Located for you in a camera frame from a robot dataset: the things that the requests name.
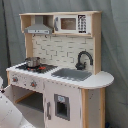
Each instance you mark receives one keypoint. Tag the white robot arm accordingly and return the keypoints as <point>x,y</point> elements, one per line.
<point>10,116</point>

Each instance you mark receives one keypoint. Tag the wooden toy kitchen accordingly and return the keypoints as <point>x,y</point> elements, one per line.
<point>61,50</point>

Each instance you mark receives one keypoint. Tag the grey toy sink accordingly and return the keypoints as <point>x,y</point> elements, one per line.
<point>72,74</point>

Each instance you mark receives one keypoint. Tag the black toy faucet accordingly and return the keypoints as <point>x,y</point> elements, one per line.
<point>81,65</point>

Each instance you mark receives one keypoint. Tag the black toy stovetop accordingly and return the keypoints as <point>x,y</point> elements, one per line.
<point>42,68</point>

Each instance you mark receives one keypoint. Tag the silver toy pot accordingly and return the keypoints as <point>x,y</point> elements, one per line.
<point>32,61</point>

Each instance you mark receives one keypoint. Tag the right red stove knob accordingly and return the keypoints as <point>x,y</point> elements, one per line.
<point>33,84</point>

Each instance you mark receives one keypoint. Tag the red stove knob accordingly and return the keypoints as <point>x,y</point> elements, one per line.
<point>33,84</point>
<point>15,79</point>

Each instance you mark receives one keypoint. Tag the white cabinet door with dispenser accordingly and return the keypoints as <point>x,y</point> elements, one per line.
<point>62,106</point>

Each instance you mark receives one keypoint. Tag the white toy microwave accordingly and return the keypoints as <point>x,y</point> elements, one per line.
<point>74,24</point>

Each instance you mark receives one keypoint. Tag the grey range hood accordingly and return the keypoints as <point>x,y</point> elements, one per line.
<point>38,27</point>

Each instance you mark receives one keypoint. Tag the left red stove knob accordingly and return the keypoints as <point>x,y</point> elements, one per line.
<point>15,79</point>

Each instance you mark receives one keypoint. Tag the grey backdrop curtain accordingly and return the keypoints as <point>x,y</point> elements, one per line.
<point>114,44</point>

